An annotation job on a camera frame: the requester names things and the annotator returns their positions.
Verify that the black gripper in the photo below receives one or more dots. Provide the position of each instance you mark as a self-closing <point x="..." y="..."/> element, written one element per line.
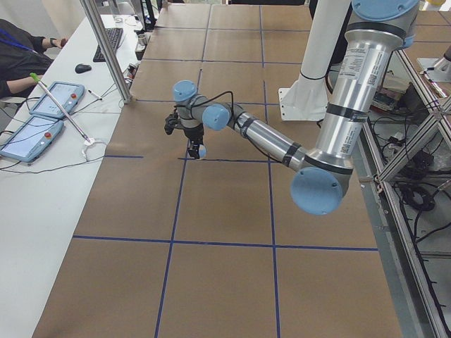
<point x="194" y="134"/>

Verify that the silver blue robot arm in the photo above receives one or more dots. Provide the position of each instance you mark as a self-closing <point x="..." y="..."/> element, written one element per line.
<point x="348" y="50"/>

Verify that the black marker pen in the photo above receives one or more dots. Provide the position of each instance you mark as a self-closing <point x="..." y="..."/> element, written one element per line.
<point x="96" y="96"/>

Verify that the metal cup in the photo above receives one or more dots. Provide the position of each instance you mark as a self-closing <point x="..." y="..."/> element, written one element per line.
<point x="141" y="41"/>

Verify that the upper blue teach pendant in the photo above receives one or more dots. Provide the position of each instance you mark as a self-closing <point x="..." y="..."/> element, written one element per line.
<point x="67" y="94"/>

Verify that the blue teach pendant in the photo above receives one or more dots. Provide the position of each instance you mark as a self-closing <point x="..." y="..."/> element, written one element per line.
<point x="32" y="138"/>
<point x="67" y="94"/>

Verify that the black computer mouse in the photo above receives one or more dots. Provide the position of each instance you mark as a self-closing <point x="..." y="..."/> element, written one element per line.
<point x="82" y="68"/>

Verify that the lower blue teach pendant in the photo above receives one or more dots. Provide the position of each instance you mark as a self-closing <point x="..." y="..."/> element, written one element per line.
<point x="32" y="138"/>

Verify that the long rod with green tip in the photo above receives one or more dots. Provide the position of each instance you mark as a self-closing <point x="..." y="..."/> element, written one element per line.
<point x="36" y="78"/>

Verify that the seated person in black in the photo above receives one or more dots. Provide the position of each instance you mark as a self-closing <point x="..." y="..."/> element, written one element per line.
<point x="21" y="55"/>

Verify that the stack of books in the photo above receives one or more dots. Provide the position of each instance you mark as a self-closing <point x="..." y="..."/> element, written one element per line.
<point x="388" y="96"/>

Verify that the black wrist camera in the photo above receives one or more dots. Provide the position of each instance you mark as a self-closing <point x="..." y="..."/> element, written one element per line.
<point x="172" y="122"/>

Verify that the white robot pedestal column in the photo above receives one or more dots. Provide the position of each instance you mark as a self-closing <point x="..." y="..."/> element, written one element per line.
<point x="307" y="98"/>

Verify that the aluminium frame post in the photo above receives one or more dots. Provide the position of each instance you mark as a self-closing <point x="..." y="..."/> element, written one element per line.
<point x="99" y="30"/>

